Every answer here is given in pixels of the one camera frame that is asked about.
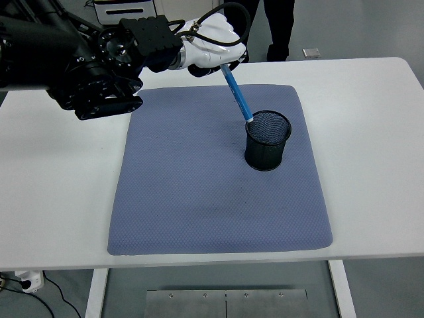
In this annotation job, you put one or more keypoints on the blue-grey textured mat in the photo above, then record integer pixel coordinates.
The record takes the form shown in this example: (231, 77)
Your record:
(215, 205)

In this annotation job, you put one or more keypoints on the white cabinet with dark slot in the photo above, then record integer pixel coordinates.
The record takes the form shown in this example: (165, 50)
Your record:
(149, 8)

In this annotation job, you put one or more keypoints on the white upright stand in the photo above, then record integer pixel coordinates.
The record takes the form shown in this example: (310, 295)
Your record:
(179, 8)

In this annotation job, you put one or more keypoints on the blue marker pen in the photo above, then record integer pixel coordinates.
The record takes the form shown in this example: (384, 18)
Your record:
(238, 96)

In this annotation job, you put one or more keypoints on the small grey floor plate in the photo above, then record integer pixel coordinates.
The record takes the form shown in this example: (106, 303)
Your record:
(312, 53)

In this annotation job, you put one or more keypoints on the white power strip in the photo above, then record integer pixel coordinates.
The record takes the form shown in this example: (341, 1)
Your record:
(31, 281)

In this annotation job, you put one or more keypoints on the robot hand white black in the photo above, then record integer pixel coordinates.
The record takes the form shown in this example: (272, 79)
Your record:
(215, 33)

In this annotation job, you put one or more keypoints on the black mesh pen holder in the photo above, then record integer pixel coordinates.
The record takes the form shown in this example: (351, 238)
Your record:
(264, 155)

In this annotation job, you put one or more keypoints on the white table leg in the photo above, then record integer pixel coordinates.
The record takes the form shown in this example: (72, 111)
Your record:
(96, 291)
(341, 291)

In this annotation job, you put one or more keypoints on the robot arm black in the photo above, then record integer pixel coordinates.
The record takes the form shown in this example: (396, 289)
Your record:
(66, 49)

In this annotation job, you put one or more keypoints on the person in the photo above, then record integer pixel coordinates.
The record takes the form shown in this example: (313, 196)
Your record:
(281, 30)

